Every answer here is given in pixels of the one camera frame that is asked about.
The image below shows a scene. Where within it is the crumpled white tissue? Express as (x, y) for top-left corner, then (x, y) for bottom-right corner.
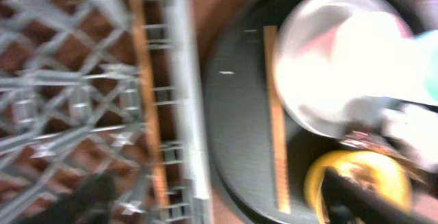
(381, 104), (437, 173)

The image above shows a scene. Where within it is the blue cup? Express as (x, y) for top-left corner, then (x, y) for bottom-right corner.
(415, 30), (437, 101)

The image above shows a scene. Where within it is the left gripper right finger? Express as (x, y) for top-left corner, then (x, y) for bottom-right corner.
(321, 167), (432, 224)

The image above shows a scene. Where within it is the wooden chopstick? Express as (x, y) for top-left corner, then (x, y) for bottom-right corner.
(129, 0), (169, 208)
(263, 25), (291, 214)

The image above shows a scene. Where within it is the yellow bowl with food scraps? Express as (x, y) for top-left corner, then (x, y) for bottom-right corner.
(304, 151), (412, 223)

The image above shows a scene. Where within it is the grey dishwasher rack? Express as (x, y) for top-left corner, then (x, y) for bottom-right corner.
(1, 0), (214, 223)

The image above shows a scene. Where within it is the grey plate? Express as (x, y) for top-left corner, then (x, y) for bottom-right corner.
(272, 0), (396, 138)

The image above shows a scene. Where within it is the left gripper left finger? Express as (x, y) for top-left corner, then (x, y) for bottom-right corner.
(20, 174), (117, 224)

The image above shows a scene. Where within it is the pink cup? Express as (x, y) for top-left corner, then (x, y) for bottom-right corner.
(298, 12), (411, 105)

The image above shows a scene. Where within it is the round black tray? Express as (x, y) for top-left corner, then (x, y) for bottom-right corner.
(203, 0), (427, 223)

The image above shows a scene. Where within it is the brown snack wrapper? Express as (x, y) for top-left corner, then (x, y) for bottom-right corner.
(339, 130), (428, 185)

